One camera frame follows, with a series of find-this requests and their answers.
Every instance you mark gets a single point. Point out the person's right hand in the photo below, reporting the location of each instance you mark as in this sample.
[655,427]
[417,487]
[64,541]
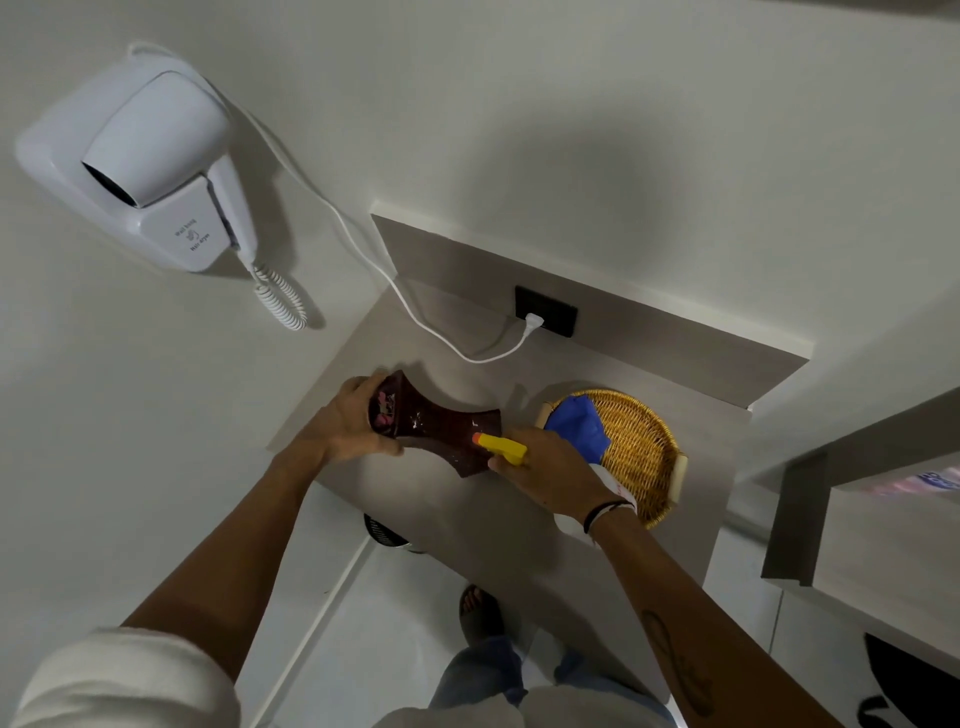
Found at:
[559,472]

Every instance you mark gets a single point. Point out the person's left hand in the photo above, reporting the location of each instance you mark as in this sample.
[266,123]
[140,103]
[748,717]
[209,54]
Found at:
[341,431]

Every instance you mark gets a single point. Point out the person's left thumb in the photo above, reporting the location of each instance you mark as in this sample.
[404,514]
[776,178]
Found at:
[379,448]

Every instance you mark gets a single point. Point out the person's right fingers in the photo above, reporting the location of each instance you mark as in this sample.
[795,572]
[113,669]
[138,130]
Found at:
[506,471]

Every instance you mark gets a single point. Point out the white spray bottle yellow nozzle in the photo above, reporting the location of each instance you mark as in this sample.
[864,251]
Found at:
[504,448]

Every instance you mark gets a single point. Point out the dark brown decorative tray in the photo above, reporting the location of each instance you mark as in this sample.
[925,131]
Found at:
[442,431]

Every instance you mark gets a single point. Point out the person's right forearm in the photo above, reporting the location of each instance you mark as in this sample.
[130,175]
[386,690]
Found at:
[705,637]

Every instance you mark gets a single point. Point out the person's left forearm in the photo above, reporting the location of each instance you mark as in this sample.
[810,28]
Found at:
[232,555]

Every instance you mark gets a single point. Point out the small pink sachets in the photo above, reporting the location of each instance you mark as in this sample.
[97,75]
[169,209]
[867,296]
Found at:
[385,409]

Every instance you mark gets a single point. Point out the black waste bin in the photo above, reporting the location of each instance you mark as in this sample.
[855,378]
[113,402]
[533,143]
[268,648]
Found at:
[384,532]

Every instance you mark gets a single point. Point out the blue cloth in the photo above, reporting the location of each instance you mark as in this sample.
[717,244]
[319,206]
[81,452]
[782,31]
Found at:
[581,427]

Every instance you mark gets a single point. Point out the black wristband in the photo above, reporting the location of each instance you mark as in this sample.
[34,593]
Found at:
[604,511]

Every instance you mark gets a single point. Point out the woven wicker basket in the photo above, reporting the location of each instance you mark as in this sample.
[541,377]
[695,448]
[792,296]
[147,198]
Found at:
[637,450]

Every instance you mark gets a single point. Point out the person's foot in sandal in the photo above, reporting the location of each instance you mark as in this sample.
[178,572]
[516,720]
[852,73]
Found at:
[480,611]

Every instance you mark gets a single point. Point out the white plug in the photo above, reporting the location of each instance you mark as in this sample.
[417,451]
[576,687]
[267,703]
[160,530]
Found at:
[533,322]

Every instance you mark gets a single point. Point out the blue jeans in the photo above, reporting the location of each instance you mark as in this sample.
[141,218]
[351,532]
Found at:
[480,671]

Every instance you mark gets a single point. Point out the white shirt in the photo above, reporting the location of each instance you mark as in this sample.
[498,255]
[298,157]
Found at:
[127,682]

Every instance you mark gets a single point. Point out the grey wooden shelf unit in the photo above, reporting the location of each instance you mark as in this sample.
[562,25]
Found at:
[870,540]

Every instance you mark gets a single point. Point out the blue white packet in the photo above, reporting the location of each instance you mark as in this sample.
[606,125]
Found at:
[941,480]

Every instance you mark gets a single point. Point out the black round object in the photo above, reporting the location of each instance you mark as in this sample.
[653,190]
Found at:
[915,686]

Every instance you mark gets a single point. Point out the black wall socket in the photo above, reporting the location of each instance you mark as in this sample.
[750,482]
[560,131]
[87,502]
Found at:
[551,304]

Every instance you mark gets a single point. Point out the white wall hair dryer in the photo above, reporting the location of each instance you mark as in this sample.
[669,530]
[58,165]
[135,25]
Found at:
[161,135]

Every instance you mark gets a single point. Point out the white hair dryer wall holder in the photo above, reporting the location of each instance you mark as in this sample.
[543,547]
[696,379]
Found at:
[71,139]

